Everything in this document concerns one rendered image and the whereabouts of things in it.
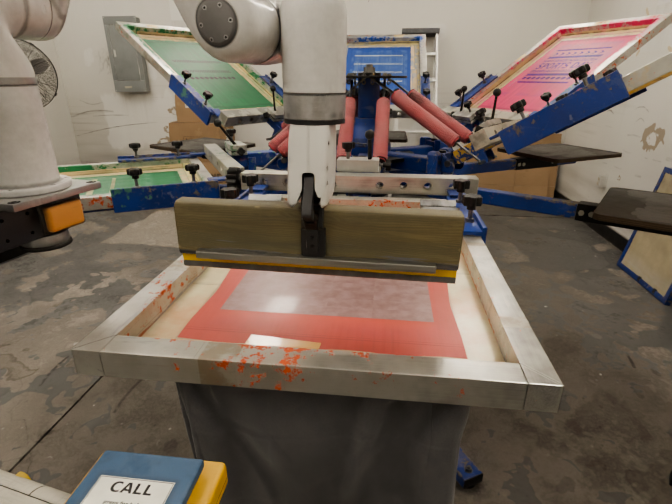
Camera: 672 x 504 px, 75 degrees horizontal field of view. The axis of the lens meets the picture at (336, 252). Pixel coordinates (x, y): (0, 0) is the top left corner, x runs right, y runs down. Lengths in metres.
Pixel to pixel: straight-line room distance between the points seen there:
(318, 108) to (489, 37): 4.77
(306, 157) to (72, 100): 5.96
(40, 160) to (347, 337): 0.54
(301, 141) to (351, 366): 0.27
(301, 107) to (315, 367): 0.30
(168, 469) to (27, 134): 0.54
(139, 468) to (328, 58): 0.45
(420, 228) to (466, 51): 4.68
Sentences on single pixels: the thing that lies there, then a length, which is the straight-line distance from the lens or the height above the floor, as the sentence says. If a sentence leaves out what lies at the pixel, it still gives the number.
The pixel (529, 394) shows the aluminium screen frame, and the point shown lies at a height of 0.98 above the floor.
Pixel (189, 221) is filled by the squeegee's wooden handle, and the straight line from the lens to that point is 0.62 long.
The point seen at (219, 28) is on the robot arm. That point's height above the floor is 1.35.
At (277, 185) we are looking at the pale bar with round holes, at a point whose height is 1.01.
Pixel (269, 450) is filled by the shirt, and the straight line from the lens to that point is 0.76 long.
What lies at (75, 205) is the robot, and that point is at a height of 1.11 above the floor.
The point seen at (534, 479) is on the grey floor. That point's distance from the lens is 1.85.
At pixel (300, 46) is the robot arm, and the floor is 1.33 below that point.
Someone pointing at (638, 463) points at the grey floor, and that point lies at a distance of 2.07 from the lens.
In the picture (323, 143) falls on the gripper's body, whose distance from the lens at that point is 0.51.
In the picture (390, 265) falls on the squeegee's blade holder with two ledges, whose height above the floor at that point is 1.08.
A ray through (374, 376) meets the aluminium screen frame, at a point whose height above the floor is 0.98.
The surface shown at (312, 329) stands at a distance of 0.66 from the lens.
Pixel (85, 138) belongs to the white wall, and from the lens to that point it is 6.41.
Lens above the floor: 1.30
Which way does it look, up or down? 22 degrees down
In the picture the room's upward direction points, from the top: straight up
